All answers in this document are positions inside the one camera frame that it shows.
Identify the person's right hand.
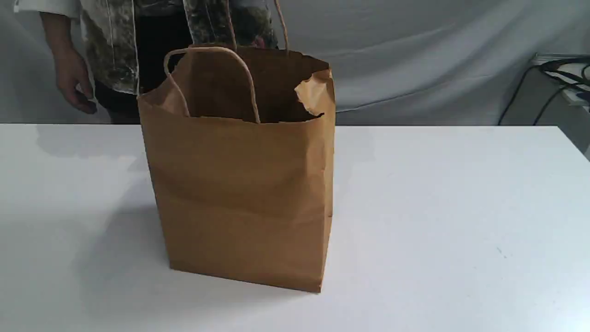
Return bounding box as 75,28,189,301
53,47,97,115

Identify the brown paper bag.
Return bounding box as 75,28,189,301
137,1,336,293

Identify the person's right forearm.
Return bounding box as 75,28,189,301
39,12,75,56

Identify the person in camouflage jacket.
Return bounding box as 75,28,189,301
13,0,278,125

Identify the grey backdrop cloth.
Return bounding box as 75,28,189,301
1,0,589,125

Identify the black cable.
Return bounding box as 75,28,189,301
498,58,590,126

